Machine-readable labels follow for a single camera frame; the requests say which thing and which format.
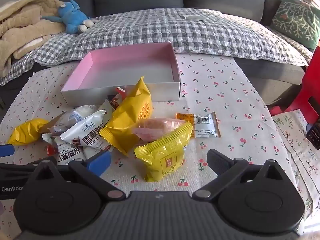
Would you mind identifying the pink cardboard box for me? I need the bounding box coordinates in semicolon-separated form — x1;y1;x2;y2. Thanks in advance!
60;42;181;105

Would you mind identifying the small yellow snack packet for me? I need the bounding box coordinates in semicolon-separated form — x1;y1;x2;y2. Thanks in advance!
7;118;50;146

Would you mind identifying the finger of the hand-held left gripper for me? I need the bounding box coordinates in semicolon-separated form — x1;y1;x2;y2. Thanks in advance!
0;145;15;158
0;156;57;178

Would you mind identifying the cherry print tablecloth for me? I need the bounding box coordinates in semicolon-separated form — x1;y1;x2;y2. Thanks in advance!
0;52;300;240

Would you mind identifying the white nut snack packet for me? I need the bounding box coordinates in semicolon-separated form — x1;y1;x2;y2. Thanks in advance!
54;137;87;166
60;110;113;152

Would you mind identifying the grey checkered quilt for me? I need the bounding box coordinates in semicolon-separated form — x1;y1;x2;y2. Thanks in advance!
0;7;309;85

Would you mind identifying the pink snack packet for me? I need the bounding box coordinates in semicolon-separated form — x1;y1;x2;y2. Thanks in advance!
130;117;187;143

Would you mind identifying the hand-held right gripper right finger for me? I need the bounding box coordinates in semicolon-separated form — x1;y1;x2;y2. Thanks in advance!
192;149;288;202

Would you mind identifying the red plastic stool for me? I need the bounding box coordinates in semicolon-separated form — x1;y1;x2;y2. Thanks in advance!
269;46;320;117

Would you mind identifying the dark red snack packet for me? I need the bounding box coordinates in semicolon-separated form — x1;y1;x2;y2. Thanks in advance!
107;87;130;109

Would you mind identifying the green patterned pillow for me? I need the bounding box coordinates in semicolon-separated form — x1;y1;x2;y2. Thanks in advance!
271;0;320;52

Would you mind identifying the clear white snack packet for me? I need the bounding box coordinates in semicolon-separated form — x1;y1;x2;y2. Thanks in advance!
54;104;100;133

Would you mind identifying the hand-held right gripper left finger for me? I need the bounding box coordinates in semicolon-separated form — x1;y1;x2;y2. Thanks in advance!
30;151;125;202

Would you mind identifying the beige quilted jacket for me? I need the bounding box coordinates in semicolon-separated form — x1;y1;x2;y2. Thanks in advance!
0;0;67;77

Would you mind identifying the floral cloth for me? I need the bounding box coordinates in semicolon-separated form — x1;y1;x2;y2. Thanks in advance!
272;109;320;233

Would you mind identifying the blue plush toy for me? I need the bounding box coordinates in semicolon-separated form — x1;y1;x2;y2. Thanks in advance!
41;0;94;34

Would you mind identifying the orange and white snack packet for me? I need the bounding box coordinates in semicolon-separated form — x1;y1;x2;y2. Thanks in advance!
175;112;222;139

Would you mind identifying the black device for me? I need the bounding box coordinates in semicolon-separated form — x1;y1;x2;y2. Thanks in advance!
306;119;320;150

